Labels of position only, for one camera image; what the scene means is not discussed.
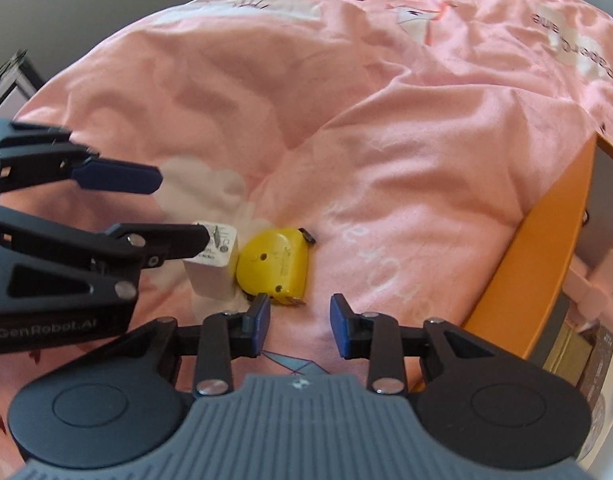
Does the orange storage box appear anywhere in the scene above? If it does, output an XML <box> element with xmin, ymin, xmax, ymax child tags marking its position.
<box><xmin>459</xmin><ymin>131</ymin><xmax>613</xmax><ymax>461</ymax></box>

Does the white charger plug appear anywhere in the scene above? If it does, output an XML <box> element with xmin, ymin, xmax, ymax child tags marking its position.
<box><xmin>182</xmin><ymin>220</ymin><xmax>240</xmax><ymax>301</ymax></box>

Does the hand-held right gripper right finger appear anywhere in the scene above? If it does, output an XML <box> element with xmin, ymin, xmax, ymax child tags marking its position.
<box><xmin>329</xmin><ymin>294</ymin><xmax>504</xmax><ymax>395</ymax></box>

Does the dark metal frame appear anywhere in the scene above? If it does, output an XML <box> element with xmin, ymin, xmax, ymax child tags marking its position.
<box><xmin>0</xmin><ymin>50</ymin><xmax>46</xmax><ymax>117</ymax></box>

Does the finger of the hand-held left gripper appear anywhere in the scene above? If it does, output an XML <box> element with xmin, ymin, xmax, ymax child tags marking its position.
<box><xmin>0</xmin><ymin>117</ymin><xmax>163</xmax><ymax>196</ymax></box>
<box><xmin>0</xmin><ymin>204</ymin><xmax>212</xmax><ymax>303</ymax></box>

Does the yellow tape measure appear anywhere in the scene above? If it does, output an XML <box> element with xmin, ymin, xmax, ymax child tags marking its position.
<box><xmin>235</xmin><ymin>227</ymin><xmax>317</xmax><ymax>307</ymax></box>

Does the brown cardboard box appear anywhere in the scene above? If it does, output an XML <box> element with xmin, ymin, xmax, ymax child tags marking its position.
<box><xmin>546</xmin><ymin>322</ymin><xmax>594</xmax><ymax>386</ymax></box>

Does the brown patterned packet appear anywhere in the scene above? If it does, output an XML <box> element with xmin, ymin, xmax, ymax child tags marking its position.
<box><xmin>576</xmin><ymin>325</ymin><xmax>613</xmax><ymax>401</ymax></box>

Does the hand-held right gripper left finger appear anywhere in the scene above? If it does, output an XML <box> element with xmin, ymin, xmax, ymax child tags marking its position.
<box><xmin>104</xmin><ymin>292</ymin><xmax>272</xmax><ymax>396</ymax></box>

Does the pink printed blanket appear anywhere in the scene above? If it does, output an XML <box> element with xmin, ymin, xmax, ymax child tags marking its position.
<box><xmin>0</xmin><ymin>0</ymin><xmax>613</xmax><ymax>461</ymax></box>

